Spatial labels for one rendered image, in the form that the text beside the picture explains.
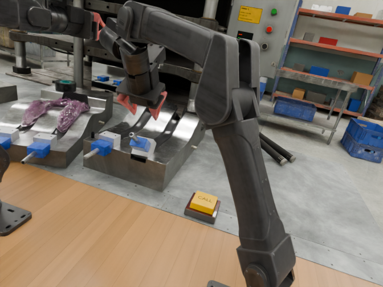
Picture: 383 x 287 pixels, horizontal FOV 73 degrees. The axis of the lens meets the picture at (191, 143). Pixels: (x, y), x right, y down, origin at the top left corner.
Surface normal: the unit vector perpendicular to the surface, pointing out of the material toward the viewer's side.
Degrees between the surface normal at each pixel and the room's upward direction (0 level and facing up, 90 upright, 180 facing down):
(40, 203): 0
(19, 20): 90
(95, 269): 0
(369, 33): 90
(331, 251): 0
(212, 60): 90
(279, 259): 57
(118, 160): 90
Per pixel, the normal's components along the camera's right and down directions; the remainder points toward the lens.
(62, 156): 0.01, 0.40
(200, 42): -0.78, 0.03
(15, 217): 0.18, -0.90
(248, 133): 0.69, -0.17
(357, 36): -0.36, 0.32
